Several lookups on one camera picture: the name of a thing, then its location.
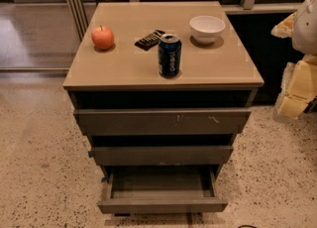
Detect blue pepsi can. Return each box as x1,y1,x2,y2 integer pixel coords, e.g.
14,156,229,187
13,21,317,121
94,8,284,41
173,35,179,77
158,34,182,77

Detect grey top drawer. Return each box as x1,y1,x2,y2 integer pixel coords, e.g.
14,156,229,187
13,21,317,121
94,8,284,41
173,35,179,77
74,108,251,136

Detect grey middle drawer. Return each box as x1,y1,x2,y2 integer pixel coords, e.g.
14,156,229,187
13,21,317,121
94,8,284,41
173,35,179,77
90,146,233,166

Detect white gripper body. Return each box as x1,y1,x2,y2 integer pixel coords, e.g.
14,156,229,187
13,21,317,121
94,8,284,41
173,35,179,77
286,55,317,103

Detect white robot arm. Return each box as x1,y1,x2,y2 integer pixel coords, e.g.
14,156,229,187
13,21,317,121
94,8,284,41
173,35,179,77
271,0,317,121

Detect grey drawer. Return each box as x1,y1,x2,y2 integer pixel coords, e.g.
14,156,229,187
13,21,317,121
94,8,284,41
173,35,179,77
98,166,228,215
90,146,233,166
74,108,251,136

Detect dark chocolate snack bar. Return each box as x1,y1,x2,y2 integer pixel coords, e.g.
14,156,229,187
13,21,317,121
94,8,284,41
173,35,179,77
135,30,164,51

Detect red orange apple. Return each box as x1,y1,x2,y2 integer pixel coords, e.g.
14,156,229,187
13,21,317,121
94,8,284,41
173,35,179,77
91,26,114,51

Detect grey bottom drawer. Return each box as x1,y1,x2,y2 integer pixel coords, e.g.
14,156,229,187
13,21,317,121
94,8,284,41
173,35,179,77
98,166,228,215

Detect grey three-drawer cabinet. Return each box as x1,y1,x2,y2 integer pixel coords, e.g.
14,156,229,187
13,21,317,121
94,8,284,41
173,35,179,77
62,1,265,218

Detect white ceramic bowl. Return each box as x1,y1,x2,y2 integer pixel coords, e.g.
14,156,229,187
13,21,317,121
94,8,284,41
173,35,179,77
189,16,226,45

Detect yellow gripper fingers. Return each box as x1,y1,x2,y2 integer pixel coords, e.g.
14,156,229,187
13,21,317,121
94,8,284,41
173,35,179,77
277,96,308,118

